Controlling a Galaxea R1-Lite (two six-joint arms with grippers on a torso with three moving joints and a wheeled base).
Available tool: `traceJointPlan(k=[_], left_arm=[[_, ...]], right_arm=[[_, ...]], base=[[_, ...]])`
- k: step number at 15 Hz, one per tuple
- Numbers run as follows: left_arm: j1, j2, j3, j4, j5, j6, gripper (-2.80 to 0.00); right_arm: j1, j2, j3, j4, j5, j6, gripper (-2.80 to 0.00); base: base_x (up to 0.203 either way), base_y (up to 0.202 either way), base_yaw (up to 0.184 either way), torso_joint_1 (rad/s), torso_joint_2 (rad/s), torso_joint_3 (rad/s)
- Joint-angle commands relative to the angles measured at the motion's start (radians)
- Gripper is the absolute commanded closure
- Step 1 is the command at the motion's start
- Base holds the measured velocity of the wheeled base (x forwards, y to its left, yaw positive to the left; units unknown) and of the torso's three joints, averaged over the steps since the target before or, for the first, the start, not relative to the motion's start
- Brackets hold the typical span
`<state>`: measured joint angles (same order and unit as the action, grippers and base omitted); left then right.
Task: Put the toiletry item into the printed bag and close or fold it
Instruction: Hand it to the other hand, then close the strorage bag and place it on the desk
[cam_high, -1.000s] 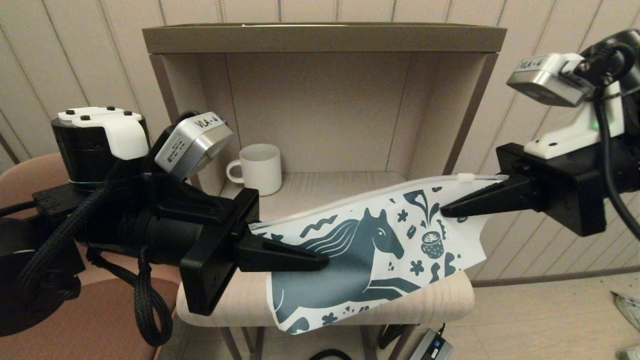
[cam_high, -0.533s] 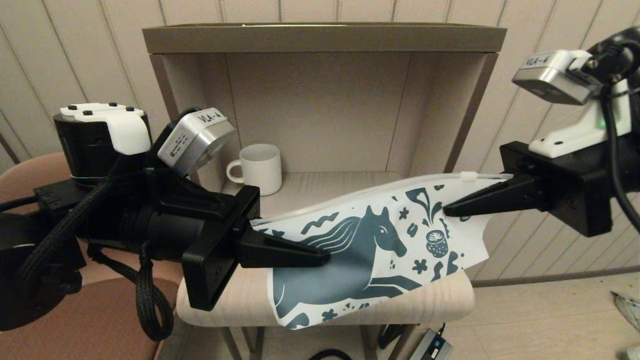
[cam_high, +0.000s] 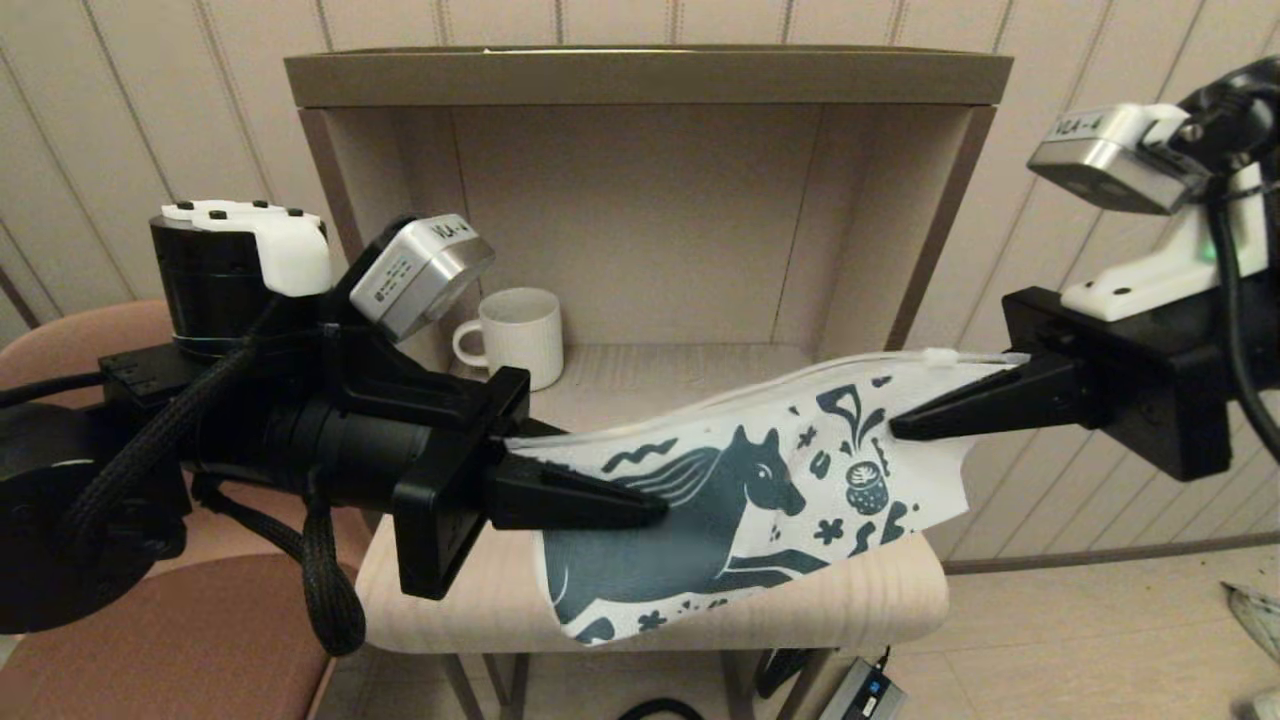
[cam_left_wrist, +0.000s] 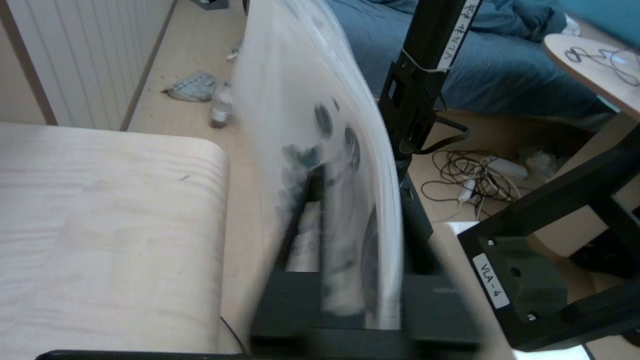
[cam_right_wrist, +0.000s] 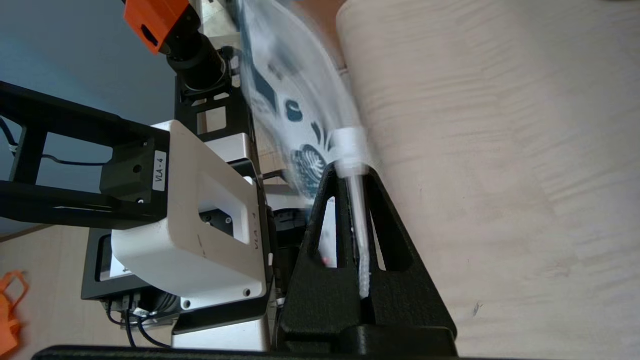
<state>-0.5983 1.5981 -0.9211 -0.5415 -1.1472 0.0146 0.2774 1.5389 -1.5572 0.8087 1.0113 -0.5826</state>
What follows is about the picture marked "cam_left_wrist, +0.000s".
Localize white crumpled tissue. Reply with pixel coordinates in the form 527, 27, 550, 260
520, 147, 557, 177

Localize round light wood table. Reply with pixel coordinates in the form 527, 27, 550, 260
542, 32, 640, 121

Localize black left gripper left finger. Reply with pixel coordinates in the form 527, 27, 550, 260
250, 165, 326, 351

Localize black labelled torso frame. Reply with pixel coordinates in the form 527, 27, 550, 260
457, 127, 640, 351

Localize crumpled plastic bottle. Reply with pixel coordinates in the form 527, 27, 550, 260
210, 82, 233, 129

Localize white power strip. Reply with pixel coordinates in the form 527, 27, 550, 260
457, 155, 528, 206

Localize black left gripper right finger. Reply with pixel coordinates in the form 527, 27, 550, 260
400, 190, 481, 346

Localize grey wrapper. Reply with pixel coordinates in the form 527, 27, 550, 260
162, 71, 221, 103

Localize thin black looped cable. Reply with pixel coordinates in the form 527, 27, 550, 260
565, 45, 640, 88

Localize tangled dark floor cables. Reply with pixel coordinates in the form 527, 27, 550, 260
422, 150, 521, 221

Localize beige wooden hutch desk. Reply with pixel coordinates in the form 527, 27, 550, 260
0, 122, 231, 360

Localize white horse-print zip pouch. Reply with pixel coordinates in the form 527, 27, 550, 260
232, 0, 406, 331

